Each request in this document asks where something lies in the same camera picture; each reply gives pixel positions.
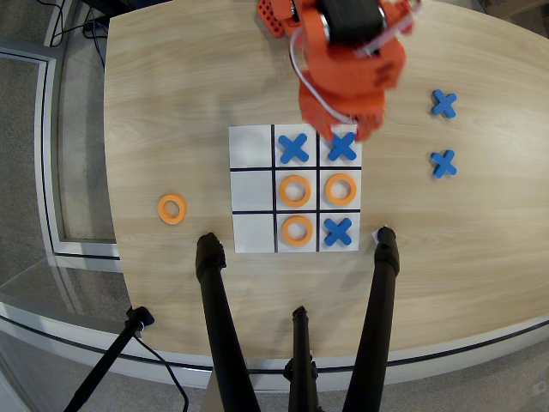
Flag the orange fixed gripper finger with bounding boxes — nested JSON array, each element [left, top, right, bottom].
[[317, 121, 341, 142]]

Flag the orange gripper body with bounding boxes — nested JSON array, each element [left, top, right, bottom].
[[299, 76, 386, 126]]

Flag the orange moving gripper finger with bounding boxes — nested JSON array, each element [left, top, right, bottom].
[[353, 112, 384, 144]]

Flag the orange foam ring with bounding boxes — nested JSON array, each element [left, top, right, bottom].
[[157, 194, 188, 225], [278, 174, 313, 208], [324, 173, 359, 205], [281, 215, 315, 248]]

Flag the blue foam cross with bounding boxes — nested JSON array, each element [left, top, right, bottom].
[[430, 88, 459, 118], [430, 148, 458, 179], [278, 133, 311, 165], [323, 217, 353, 248], [326, 131, 359, 163]]

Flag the white tic-tac-toe board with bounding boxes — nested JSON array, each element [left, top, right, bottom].
[[228, 123, 363, 254]]

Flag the black tripod leg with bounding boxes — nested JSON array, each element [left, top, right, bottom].
[[195, 232, 262, 412], [282, 306, 321, 412], [341, 227, 401, 412]]

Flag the thin black stand pole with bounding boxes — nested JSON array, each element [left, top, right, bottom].
[[63, 306, 156, 412]]

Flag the white robot arm wire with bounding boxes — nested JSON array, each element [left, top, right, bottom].
[[289, 16, 415, 124]]

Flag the black cables bundle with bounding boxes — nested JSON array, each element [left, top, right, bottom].
[[41, 0, 109, 70]]

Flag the grey metal floor frame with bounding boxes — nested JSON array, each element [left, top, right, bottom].
[[0, 36, 126, 272]]

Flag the black cable on floor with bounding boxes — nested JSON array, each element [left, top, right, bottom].
[[131, 333, 190, 412]]

